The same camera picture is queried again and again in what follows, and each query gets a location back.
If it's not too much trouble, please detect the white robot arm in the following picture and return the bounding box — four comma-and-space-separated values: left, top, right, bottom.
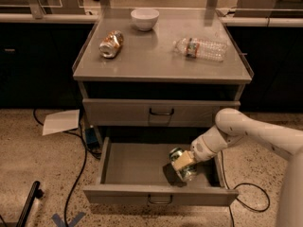
172, 108, 303, 227

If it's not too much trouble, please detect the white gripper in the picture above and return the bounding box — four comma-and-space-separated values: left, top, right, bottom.
173, 126, 227, 171

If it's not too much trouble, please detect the open grey middle drawer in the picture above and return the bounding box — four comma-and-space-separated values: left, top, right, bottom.
83, 137, 239, 206

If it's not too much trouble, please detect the blue tape cross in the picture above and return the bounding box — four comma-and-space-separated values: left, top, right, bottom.
50, 211, 86, 227

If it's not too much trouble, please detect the white bowl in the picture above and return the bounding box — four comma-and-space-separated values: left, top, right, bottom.
131, 9, 160, 31

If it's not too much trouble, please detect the black cable right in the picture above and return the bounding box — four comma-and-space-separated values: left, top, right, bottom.
219, 149, 271, 227

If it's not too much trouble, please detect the black bar on floor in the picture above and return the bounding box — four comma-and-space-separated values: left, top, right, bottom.
15, 181, 44, 227

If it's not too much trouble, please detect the black cable left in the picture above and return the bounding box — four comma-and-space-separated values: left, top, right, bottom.
32, 108, 102, 227

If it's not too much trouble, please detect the white paper sheet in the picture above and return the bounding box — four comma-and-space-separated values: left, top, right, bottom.
43, 110, 80, 135

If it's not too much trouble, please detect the green crushed can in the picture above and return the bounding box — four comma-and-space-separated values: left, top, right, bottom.
169, 148, 197, 182

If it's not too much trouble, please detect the dark long counter cabinet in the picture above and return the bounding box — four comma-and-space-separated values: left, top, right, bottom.
0, 22, 303, 112

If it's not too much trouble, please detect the blue box on floor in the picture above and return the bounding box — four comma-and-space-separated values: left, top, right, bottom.
84, 128, 98, 148

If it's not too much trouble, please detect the closed grey upper drawer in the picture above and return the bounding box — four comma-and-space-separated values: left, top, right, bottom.
82, 98, 240, 128

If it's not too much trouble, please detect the grey metal drawer cabinet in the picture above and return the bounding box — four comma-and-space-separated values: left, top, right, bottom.
73, 9, 253, 143

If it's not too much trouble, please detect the black cable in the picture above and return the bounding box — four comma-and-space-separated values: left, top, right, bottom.
32, 108, 102, 227
219, 149, 271, 227

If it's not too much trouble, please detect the clear plastic water bottle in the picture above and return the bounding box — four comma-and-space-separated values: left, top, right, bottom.
173, 38, 227, 62

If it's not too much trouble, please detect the orange crushed can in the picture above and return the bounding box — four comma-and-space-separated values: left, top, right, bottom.
98, 30, 124, 59

